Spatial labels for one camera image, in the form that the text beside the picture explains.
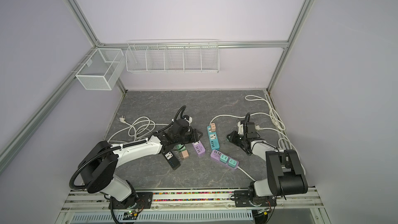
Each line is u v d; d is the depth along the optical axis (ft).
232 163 2.58
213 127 3.00
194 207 2.38
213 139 3.02
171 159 2.78
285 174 1.44
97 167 1.44
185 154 2.86
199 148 2.91
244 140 2.34
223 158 2.62
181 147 2.42
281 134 3.24
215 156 2.78
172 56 3.24
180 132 2.21
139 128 3.26
